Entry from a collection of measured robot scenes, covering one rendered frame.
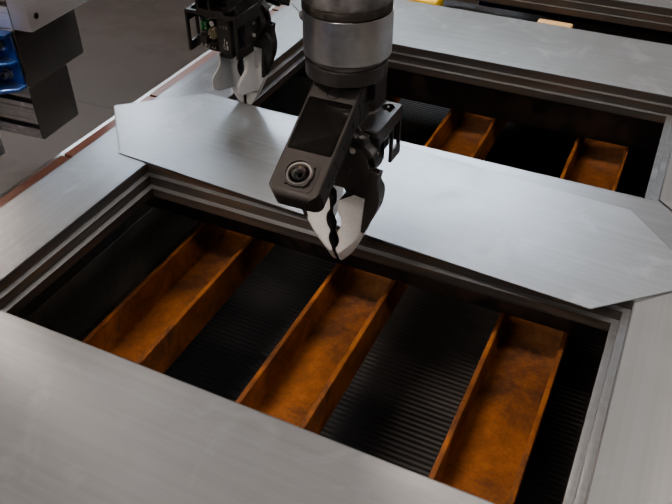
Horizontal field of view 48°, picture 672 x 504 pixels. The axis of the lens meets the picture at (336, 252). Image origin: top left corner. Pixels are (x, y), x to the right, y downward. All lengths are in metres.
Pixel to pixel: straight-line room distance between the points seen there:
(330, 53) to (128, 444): 0.35
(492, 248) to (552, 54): 0.49
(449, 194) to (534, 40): 0.46
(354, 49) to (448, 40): 0.62
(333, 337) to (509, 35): 0.59
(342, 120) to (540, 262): 0.26
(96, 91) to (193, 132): 2.11
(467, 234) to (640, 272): 0.17
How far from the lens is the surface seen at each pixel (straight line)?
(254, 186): 0.86
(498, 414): 0.85
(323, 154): 0.62
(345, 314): 0.94
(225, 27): 0.92
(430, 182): 0.87
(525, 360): 0.91
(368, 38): 0.62
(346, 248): 0.73
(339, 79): 0.63
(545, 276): 0.76
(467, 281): 0.77
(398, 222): 0.80
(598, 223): 0.85
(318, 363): 0.88
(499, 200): 0.85
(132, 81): 3.11
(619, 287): 0.77
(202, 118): 1.00
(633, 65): 1.21
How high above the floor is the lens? 1.33
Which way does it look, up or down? 39 degrees down
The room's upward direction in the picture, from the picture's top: straight up
